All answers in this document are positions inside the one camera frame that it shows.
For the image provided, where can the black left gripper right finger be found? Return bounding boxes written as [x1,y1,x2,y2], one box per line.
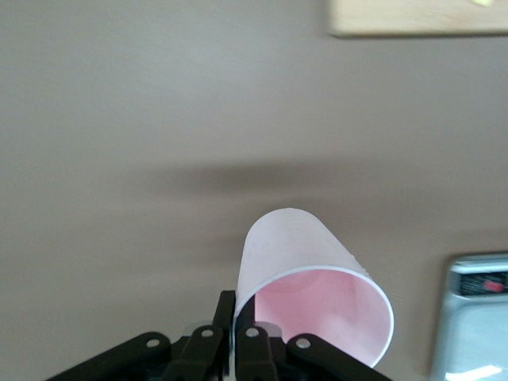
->
[236,300,398,381]

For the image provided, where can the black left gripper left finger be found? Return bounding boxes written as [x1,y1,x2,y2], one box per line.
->
[47,291,236,381]

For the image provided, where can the pink plastic cup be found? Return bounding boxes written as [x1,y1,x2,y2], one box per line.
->
[235,207,397,369]

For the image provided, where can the silver digital kitchen scale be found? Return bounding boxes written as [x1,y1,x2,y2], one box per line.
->
[429,251,508,380]

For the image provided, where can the wooden cutting board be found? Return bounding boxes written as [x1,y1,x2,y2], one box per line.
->
[324,0,508,40]

